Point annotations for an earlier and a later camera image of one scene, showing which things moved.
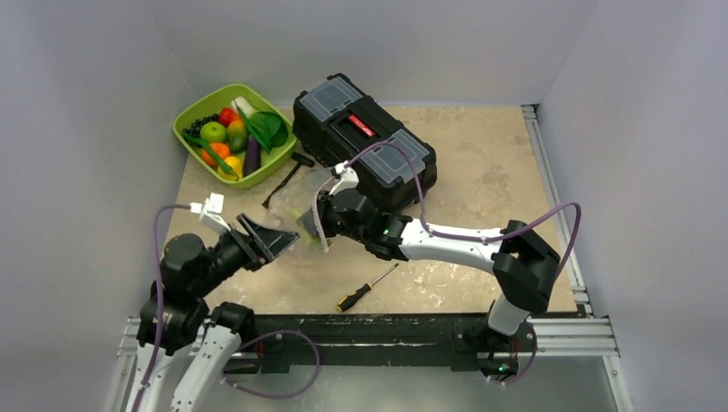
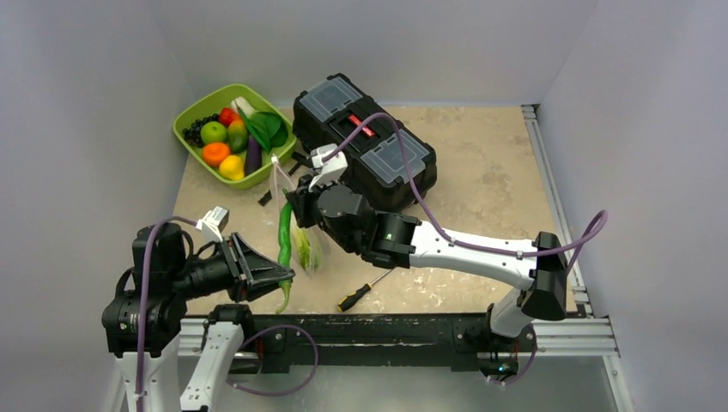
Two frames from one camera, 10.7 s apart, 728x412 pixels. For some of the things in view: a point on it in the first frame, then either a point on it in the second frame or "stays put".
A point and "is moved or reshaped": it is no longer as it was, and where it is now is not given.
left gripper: [268, 242] → [251, 272]
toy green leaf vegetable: [269, 128] stays put
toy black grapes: [195, 128] stays put
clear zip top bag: [291, 206] is moved or reshaped
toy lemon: [234, 162] stays put
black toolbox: [336, 118] stays put
